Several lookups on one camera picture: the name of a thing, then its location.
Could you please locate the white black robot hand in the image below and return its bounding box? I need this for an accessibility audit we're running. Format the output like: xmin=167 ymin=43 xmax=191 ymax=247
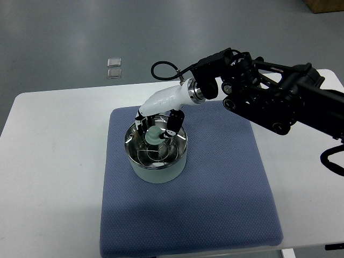
xmin=135 ymin=78 xmax=205 ymax=139

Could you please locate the glass lid green knob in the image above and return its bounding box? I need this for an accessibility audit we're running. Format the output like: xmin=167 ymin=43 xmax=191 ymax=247
xmin=124 ymin=114 xmax=188 ymax=170

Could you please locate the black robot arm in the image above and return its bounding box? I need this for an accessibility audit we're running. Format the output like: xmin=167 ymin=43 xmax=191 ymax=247
xmin=187 ymin=48 xmax=343 ymax=140

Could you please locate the green steel pot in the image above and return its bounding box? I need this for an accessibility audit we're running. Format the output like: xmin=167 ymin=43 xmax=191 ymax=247
xmin=124 ymin=114 xmax=188 ymax=184

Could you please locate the upper floor metal plate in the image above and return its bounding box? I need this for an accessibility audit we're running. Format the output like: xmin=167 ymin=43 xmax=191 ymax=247
xmin=107 ymin=58 xmax=121 ymax=67

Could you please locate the blue quilted mat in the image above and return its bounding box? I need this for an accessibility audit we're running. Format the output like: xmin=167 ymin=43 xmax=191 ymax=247
xmin=100 ymin=101 xmax=283 ymax=257

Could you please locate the brown cardboard box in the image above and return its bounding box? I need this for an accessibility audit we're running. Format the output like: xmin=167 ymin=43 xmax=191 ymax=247
xmin=304 ymin=0 xmax=344 ymax=14

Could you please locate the wire steamer rack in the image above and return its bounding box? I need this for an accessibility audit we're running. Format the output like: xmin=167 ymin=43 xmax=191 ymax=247
xmin=137 ymin=140 xmax=178 ymax=167

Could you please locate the black table bracket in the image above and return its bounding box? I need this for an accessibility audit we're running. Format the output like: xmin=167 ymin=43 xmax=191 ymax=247
xmin=325 ymin=243 xmax=344 ymax=251

